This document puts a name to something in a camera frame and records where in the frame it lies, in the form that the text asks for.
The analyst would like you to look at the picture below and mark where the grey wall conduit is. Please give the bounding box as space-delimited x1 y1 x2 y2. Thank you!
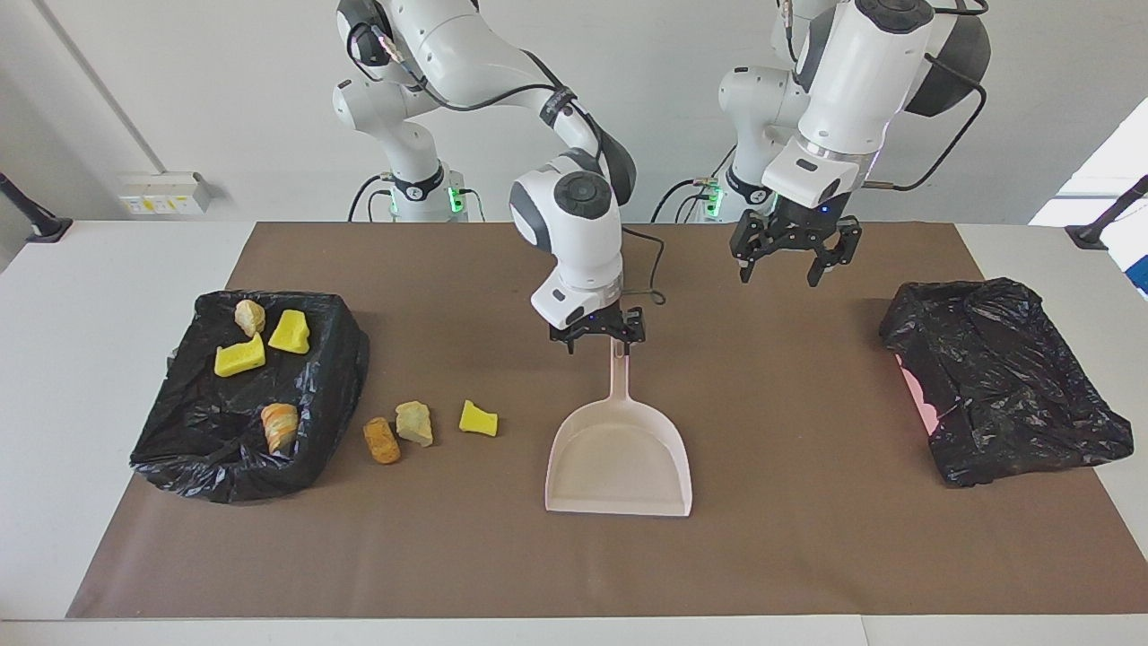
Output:
36 0 170 176

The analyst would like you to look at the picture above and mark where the black base cable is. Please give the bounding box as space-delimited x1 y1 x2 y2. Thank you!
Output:
650 175 723 223
348 175 396 223

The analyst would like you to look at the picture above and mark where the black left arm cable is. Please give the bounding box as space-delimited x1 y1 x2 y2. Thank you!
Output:
780 0 989 191

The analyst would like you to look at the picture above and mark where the pink trash bin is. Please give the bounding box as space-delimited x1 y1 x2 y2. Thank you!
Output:
897 353 943 437

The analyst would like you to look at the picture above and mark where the brown paper table mat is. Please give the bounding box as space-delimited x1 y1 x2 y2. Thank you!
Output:
65 222 1148 620

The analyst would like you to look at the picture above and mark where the small pale beige foam chunk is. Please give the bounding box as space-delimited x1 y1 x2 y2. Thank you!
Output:
395 400 435 448

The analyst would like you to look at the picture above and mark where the pale pink plastic dustpan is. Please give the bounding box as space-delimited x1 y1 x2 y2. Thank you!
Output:
544 341 693 518

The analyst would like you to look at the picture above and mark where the tan striped foam chunk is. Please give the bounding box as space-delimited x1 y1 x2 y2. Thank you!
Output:
260 403 300 455

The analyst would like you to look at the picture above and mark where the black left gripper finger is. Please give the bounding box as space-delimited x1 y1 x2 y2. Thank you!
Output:
809 220 862 288
729 220 777 284

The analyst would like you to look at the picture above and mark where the notched yellow sponge piece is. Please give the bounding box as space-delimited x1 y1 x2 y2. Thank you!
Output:
213 332 268 378

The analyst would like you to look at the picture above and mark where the black plastic trash bag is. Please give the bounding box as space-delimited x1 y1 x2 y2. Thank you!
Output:
878 277 1135 489
129 289 370 505

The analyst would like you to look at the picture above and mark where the orange-brown foam chunk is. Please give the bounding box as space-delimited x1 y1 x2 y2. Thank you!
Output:
362 416 403 466

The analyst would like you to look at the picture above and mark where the black clamp stand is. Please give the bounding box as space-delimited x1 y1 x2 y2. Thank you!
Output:
1065 175 1148 251
0 170 74 244

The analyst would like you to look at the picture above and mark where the green and yellow sponge piece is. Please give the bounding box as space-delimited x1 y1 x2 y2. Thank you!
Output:
268 310 312 355

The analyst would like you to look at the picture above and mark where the white wall socket box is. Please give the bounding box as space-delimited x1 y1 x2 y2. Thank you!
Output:
117 172 214 216

